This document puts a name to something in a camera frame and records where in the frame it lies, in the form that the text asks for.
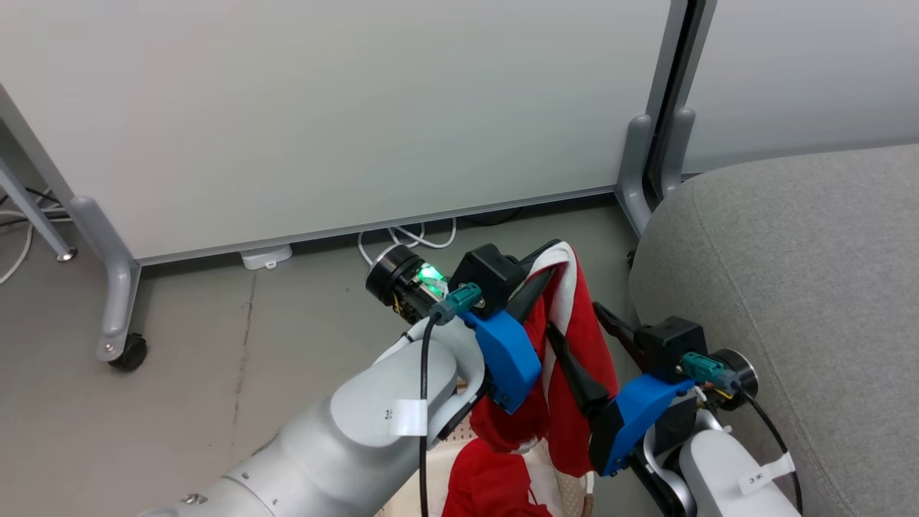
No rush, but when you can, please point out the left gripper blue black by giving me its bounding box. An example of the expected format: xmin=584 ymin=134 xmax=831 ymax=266
xmin=365 ymin=239 xmax=562 ymax=416

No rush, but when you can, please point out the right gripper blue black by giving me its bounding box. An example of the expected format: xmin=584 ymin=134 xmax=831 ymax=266
xmin=547 ymin=302 xmax=760 ymax=478

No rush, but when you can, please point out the red and white garment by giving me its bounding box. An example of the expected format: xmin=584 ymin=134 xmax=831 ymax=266
xmin=442 ymin=241 xmax=622 ymax=517

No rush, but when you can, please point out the cream perforated laundry basket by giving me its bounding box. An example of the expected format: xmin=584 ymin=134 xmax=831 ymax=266
xmin=373 ymin=413 xmax=597 ymax=517

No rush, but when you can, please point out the grey partition foot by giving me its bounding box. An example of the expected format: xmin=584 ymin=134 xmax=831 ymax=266
xmin=659 ymin=106 xmax=697 ymax=200
xmin=70 ymin=194 xmax=144 ymax=363
xmin=615 ymin=113 xmax=656 ymax=238

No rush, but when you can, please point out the white paper label tag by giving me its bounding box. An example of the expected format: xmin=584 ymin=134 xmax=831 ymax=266
xmin=738 ymin=452 xmax=796 ymax=496
xmin=390 ymin=399 xmax=429 ymax=437

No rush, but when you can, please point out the white power adapter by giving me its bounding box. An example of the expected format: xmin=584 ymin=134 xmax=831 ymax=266
xmin=241 ymin=244 xmax=294 ymax=271

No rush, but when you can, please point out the large white partition panel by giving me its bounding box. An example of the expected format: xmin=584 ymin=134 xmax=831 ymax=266
xmin=0 ymin=0 xmax=690 ymax=266

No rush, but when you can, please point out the thin grey metal leg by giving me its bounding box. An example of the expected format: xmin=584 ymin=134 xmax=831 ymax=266
xmin=0 ymin=158 xmax=78 ymax=263

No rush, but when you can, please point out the looped white cable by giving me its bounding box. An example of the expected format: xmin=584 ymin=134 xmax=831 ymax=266
xmin=357 ymin=218 xmax=458 ymax=268

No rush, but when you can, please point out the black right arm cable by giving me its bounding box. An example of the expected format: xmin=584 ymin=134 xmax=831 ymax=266
xmin=681 ymin=352 xmax=805 ymax=516

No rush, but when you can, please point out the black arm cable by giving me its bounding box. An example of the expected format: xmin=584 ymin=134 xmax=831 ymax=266
xmin=681 ymin=352 xmax=805 ymax=516
xmin=419 ymin=284 xmax=483 ymax=517

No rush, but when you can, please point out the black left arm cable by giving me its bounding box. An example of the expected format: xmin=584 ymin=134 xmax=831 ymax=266
xmin=419 ymin=284 xmax=483 ymax=517

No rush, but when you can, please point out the thin black floor cable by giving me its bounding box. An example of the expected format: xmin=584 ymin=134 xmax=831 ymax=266
xmin=0 ymin=185 xmax=65 ymax=229

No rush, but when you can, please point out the white floor cable bundle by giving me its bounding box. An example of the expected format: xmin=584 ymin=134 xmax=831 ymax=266
xmin=0 ymin=188 xmax=73 ymax=286

